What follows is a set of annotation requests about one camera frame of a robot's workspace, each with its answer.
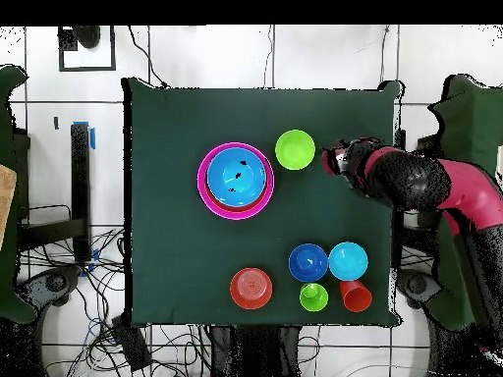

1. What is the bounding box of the small green bowl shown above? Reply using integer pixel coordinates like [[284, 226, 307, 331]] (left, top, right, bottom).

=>
[[274, 129, 316, 171]]

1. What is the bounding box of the wide orange bowl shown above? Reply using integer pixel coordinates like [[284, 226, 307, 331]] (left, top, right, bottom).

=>
[[211, 156, 273, 214]]

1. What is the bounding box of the small light blue bowl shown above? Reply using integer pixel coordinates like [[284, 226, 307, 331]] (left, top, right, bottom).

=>
[[328, 242, 369, 282]]

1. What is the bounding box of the small dark blue bowl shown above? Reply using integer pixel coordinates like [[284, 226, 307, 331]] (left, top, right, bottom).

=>
[[288, 242, 330, 283]]

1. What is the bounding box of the medium blue bowl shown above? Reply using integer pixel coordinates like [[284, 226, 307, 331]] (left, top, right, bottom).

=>
[[206, 147, 268, 208]]

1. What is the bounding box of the large pink bowl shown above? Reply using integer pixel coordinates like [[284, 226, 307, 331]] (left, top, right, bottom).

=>
[[196, 141, 275, 221]]

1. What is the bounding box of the orange cup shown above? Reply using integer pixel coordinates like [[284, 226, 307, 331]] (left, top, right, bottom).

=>
[[339, 279, 373, 314]]

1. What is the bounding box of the green cup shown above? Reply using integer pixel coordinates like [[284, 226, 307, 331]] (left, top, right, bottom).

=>
[[299, 282, 330, 313]]

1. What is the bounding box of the green cloth side table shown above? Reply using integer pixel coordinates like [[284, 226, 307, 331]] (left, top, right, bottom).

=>
[[0, 64, 38, 324], [425, 74, 503, 331]]

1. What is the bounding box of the small deep orange bowl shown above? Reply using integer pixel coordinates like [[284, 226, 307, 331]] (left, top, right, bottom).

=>
[[229, 267, 274, 311]]

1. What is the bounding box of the grey wheeled floor base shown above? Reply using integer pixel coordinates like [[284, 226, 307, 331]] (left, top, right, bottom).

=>
[[395, 267, 442, 310], [17, 265, 83, 309]]

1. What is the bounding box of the dark green tablecloth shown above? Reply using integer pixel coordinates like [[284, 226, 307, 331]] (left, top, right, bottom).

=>
[[122, 77, 403, 328]]

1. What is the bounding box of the black floor box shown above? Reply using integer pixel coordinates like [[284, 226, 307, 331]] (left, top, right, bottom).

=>
[[110, 313, 153, 372]]

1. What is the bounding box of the person's foot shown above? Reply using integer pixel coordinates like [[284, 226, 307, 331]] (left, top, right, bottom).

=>
[[71, 25, 102, 51]]

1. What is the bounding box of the thin black floor cable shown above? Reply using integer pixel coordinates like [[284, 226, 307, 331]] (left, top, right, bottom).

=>
[[128, 25, 171, 90]]

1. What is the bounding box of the black post with blue tape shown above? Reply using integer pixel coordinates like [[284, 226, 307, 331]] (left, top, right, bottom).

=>
[[70, 121, 96, 263]]

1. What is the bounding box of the tangle of floor cables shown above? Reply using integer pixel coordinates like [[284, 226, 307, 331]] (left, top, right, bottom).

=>
[[19, 227, 131, 377]]

